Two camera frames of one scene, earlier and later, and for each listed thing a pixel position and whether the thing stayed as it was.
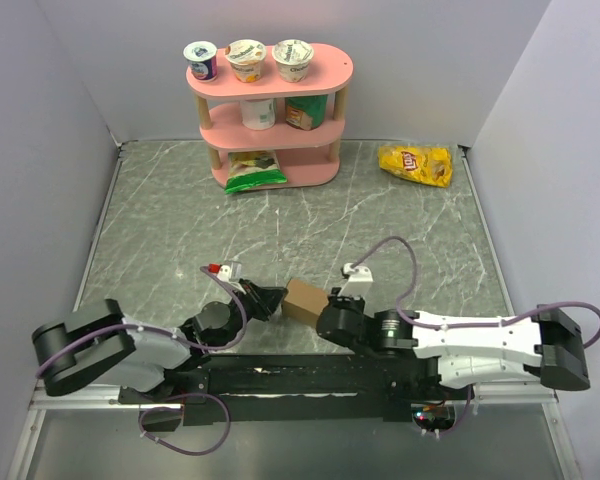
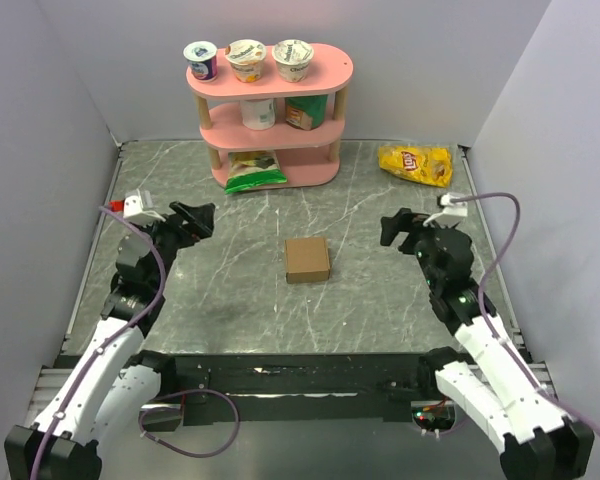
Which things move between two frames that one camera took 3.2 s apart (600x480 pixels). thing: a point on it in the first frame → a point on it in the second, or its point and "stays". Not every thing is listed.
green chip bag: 250,169 stays
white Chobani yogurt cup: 293,57 stays
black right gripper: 336,300 → 402,221
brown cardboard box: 304,301 → 306,260
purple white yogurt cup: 202,58 stays
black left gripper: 262,299 → 199,218
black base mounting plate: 255,389 stays
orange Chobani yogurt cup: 246,57 stays
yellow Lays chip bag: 428,165 stays
